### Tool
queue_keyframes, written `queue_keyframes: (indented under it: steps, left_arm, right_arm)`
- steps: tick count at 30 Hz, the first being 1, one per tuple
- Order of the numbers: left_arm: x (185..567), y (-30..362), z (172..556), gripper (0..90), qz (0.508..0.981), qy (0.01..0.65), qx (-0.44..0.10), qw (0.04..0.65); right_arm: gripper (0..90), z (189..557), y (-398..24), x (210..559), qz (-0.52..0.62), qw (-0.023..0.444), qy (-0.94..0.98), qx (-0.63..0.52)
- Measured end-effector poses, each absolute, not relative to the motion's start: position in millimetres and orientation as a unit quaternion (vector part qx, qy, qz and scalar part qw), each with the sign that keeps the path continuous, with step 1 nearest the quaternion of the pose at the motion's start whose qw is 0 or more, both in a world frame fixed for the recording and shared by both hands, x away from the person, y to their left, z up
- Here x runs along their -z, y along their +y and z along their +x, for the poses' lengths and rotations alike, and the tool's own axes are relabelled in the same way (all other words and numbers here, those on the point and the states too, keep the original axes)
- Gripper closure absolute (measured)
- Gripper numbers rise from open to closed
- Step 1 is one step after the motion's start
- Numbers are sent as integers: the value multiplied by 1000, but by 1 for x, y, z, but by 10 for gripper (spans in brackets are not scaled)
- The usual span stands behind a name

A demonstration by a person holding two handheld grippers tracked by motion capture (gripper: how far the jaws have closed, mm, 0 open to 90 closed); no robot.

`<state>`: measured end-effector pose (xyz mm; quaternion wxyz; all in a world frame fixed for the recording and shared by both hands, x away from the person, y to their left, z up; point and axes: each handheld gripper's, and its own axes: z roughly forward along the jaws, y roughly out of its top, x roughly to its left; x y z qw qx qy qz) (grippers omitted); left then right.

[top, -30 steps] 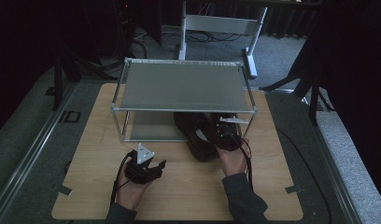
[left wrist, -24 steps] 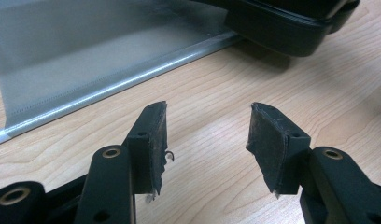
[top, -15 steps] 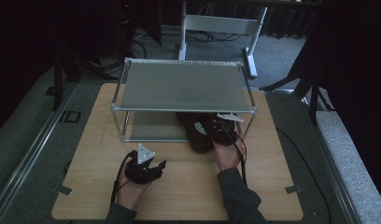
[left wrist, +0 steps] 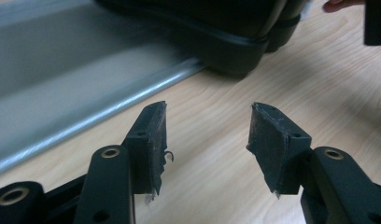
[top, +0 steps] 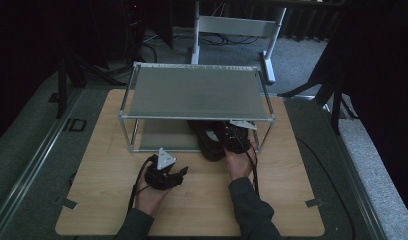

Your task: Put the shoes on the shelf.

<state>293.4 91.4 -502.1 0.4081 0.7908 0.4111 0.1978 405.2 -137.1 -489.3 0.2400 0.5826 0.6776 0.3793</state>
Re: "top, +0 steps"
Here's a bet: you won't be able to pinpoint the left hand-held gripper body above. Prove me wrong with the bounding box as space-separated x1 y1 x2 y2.
144 147 180 192

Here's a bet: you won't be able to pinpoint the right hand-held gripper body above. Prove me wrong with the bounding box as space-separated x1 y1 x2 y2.
223 119 258 155

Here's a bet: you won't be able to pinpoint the black leather shoe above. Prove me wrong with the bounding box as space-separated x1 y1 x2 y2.
221 123 253 155
187 120 228 163

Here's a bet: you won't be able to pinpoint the grey metal shoe rack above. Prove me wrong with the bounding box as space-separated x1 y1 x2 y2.
117 61 278 154

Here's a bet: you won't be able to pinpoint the person's left hand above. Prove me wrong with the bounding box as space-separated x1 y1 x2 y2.
134 172 175 217

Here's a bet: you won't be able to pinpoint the person's right hand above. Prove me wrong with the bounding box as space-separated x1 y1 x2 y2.
223 141 259 181

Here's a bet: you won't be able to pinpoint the grey tape strip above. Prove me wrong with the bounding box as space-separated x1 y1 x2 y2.
304 198 325 209
56 196 79 211

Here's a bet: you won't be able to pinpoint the black metal stand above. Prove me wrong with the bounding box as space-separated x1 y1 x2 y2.
54 39 128 120
277 29 360 135

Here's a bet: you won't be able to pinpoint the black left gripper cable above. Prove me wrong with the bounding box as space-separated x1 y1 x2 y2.
127 155 160 212

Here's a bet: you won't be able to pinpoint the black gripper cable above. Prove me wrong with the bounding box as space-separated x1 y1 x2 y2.
238 133 356 234
127 155 160 212

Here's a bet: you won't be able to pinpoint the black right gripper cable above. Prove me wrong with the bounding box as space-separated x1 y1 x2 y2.
238 133 356 234

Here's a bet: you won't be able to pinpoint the black floor cables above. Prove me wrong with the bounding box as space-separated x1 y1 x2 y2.
198 31 261 47

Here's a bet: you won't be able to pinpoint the black rectangular frame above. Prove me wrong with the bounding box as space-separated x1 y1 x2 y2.
61 117 88 133

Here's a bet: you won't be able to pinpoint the white desk frame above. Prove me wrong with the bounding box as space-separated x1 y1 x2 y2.
190 1 288 85

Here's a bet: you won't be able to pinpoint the aluminium floor rail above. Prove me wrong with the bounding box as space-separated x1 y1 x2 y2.
0 88 85 236
320 99 388 240

